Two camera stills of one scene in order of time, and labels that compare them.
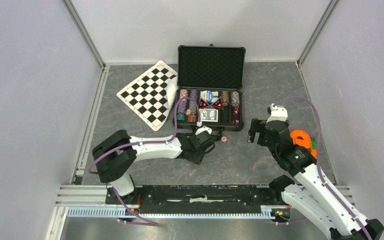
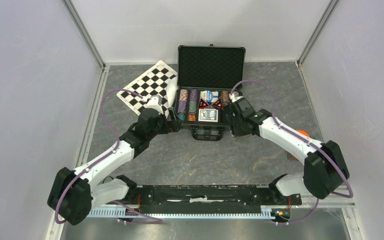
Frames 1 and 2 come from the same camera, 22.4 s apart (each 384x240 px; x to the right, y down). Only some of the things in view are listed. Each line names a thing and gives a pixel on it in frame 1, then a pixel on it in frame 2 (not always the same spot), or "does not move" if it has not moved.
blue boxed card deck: [209, 96] does not move
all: [203, 104] does not move
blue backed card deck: [209, 115] does not move
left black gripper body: [198, 157] -> [171, 125]
